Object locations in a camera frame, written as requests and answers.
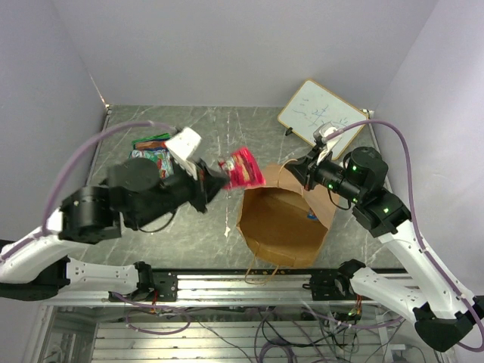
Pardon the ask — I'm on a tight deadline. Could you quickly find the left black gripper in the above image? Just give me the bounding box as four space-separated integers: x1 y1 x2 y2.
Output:
132 157 232 229

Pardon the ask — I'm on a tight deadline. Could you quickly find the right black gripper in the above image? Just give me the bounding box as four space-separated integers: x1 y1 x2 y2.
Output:
284 144 364 203

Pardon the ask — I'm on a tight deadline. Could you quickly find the red pink snack packet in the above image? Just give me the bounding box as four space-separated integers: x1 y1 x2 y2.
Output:
218 147 265 190

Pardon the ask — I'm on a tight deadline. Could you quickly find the brown paper bag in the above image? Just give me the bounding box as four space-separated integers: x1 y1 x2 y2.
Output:
237 164 340 269

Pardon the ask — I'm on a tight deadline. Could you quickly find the Fox's mint blossom candy bag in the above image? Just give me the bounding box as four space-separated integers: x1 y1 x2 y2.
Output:
129 148 174 178

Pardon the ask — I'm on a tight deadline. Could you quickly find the green Chuba chips bag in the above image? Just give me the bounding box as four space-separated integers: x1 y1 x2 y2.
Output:
132 133 171 150

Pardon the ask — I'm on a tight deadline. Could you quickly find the blue M&M's candy packet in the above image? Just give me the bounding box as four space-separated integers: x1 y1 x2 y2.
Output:
307 209 318 220

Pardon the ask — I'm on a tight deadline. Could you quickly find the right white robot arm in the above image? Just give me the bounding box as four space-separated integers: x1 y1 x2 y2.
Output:
285 147 483 352

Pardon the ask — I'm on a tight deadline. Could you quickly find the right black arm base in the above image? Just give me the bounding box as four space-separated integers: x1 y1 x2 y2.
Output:
302 259 366 301

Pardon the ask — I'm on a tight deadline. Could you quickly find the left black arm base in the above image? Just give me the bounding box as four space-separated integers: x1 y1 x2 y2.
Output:
122 272 178 302

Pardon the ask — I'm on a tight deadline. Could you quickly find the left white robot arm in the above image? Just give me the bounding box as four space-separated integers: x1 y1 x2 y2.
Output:
1 158 229 301

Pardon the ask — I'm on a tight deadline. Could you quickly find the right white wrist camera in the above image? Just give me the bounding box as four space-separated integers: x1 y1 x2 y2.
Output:
313 123 343 165

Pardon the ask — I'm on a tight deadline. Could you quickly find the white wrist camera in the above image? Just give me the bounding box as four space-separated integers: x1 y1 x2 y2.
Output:
313 123 343 165
166 127 201 180

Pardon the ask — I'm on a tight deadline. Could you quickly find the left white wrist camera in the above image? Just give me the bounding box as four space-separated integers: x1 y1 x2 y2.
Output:
166 127 201 180

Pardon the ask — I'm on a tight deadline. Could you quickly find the small whiteboard wooden frame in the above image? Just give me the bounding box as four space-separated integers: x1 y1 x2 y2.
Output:
278 79 368 146

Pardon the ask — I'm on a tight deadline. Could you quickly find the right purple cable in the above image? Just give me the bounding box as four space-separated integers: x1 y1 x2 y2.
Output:
328 119 484 353

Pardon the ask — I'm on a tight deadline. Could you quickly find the purple cable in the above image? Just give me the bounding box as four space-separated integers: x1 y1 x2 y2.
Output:
0 120 178 265
328 119 484 353

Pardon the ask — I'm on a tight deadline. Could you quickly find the aluminium frame rail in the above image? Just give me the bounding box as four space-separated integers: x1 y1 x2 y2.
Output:
41 274 432 307

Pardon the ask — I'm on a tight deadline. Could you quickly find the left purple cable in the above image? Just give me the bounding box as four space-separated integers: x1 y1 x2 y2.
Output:
0 120 178 265

